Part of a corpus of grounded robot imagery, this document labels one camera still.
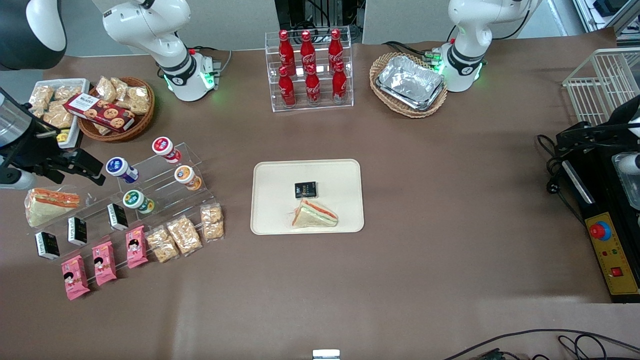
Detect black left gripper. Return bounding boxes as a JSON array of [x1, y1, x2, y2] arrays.
[[555, 95, 640, 155]]

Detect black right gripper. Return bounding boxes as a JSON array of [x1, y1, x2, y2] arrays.
[[0, 116, 106, 186]]

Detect green lid gum bottle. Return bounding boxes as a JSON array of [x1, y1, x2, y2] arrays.
[[122, 189, 156, 215]]

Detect blue lid gum bottle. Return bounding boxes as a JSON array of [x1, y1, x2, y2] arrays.
[[106, 156, 140, 184]]

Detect clear acrylic gum stand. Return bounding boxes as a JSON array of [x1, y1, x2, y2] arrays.
[[116, 142, 205, 213]]

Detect red lid gum bottle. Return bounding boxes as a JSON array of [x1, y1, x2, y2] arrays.
[[152, 136, 182, 164]]

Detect orange lid gum bottle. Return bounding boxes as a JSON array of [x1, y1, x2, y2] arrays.
[[174, 165, 204, 192]]

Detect beige plastic tray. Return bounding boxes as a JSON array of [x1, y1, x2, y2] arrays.
[[250, 159, 365, 236]]

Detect white rectangular dish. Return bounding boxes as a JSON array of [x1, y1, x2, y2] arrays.
[[28, 78, 91, 149]]

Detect wrapped triangle sandwich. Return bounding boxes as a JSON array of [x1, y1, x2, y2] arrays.
[[290, 198, 339, 229], [24, 187, 81, 229]]

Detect clear acrylic snack stand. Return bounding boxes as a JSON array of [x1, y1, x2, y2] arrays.
[[29, 184, 224, 268]]

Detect wrapped rice cracker bar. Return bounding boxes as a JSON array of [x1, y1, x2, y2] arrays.
[[166, 215, 204, 257], [52, 85, 84, 102], [95, 76, 119, 104], [29, 85, 54, 112], [42, 100, 75, 130], [124, 86, 151, 116], [200, 203, 225, 243], [146, 225, 180, 264], [110, 77, 131, 102]]

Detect black tissue pack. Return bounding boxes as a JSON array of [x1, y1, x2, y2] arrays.
[[107, 202, 130, 232], [67, 216, 89, 247], [34, 231, 61, 261], [294, 181, 319, 200]]

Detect red cookie box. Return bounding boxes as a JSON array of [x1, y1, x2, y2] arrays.
[[63, 93, 136, 134]]

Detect dark brown wicker basket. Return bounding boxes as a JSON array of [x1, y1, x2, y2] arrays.
[[77, 76, 156, 144]]

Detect pink snack pack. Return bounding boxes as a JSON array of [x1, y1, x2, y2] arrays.
[[125, 225, 150, 270], [92, 241, 118, 287], [61, 254, 91, 301]]

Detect black yellow control box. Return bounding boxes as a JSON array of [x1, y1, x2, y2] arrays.
[[560, 150, 640, 304]]

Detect light wicker basket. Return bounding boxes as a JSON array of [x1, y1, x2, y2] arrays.
[[369, 52, 449, 119]]

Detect aluminium foil trays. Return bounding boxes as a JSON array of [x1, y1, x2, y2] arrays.
[[375, 55, 446, 112]]

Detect red cola bottle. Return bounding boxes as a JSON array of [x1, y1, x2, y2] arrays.
[[299, 30, 317, 76], [331, 61, 348, 101], [278, 29, 296, 77], [328, 28, 345, 72], [277, 66, 297, 108], [304, 64, 322, 104]]

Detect clear acrylic bottle rack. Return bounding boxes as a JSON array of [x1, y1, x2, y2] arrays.
[[264, 26, 355, 113]]

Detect dark equipment rack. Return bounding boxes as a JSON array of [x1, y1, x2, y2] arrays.
[[274, 0, 367, 45]]

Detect black power cable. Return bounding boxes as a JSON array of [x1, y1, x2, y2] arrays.
[[535, 133, 587, 227]]

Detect white wire basket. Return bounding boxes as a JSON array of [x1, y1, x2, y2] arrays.
[[562, 47, 640, 127]]

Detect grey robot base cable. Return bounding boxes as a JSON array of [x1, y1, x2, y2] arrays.
[[192, 46, 234, 77]]

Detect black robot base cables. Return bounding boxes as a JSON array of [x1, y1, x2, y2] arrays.
[[382, 39, 443, 64]]

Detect black floor cables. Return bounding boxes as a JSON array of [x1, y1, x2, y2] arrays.
[[442, 328, 640, 360]]

